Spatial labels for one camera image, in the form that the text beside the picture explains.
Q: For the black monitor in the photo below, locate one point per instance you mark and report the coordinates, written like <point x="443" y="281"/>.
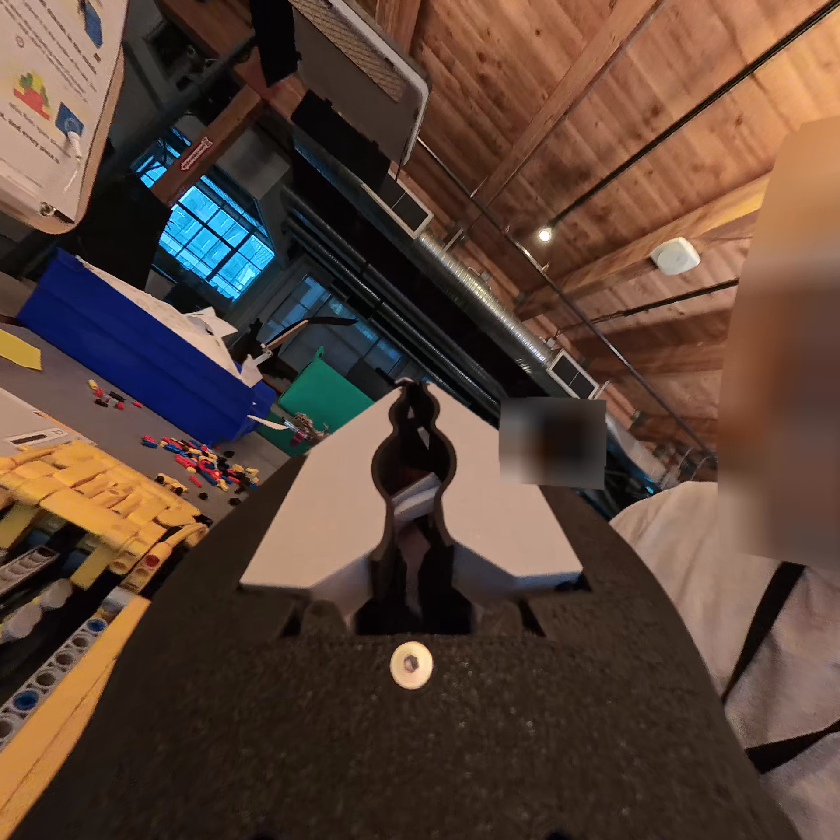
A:
<point x="124" y="229"/>

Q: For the pile of small coloured pins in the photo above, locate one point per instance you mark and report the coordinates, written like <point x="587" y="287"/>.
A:
<point x="197" y="459"/>

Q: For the wooden pillar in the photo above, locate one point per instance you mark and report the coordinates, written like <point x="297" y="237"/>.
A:
<point x="197" y="157"/>

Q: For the grey ceiling unit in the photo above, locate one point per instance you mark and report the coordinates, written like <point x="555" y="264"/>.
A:
<point x="361" y="72"/>

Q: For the wide paned window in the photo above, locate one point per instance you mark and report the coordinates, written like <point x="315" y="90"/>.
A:
<point x="308" y="308"/>

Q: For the yellow brick toy car model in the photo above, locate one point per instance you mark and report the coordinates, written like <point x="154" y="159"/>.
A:
<point x="85" y="485"/>

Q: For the large paned window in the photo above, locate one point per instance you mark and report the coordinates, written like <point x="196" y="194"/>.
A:
<point x="210" y="243"/>

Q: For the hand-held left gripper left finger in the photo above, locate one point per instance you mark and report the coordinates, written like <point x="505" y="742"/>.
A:
<point x="315" y="525"/>

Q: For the white air vent grille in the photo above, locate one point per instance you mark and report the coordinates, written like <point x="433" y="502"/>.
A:
<point x="574" y="374"/>
<point x="403" y="207"/>

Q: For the person's white shirt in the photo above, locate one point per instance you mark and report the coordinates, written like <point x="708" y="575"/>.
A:
<point x="695" y="590"/>

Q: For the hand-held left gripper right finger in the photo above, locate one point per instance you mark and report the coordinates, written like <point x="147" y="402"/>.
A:
<point x="505" y="538"/>

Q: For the silver ventilation duct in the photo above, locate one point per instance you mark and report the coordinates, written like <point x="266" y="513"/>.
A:
<point x="472" y="295"/>

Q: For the blue plastic bin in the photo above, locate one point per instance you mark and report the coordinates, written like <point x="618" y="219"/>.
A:
<point x="131" y="348"/>

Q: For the white ceiling sensor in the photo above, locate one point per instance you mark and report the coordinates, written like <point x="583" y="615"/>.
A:
<point x="674" y="256"/>

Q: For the green plastic bin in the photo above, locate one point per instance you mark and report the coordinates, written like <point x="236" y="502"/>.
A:
<point x="321" y="394"/>

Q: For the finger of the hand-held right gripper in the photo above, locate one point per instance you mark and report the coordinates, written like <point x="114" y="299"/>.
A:
<point x="415" y="497"/>

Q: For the wooden board with printed sheet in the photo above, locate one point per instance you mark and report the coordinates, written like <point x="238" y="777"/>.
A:
<point x="46" y="98"/>

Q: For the building instruction booklet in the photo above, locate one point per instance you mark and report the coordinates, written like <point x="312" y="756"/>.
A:
<point x="26" y="420"/>

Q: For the yellow paper scrap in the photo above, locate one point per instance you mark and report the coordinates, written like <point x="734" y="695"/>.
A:
<point x="16" y="351"/>

